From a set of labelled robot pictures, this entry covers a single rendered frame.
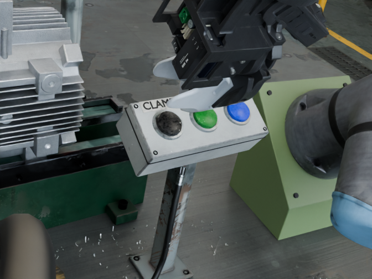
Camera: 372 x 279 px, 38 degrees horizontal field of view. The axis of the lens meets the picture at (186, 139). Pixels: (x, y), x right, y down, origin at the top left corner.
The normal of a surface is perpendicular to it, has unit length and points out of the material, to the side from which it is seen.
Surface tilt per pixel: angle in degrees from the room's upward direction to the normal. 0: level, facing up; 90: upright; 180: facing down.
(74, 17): 90
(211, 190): 0
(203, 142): 30
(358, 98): 72
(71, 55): 45
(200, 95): 123
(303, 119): 63
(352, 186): 58
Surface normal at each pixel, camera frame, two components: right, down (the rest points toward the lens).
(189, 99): 0.34, 0.90
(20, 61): 0.50, -0.25
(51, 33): 0.55, 0.50
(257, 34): 0.42, -0.46
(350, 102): -0.88, -0.29
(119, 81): 0.18, -0.83
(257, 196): -0.87, 0.12
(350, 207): -0.73, -0.46
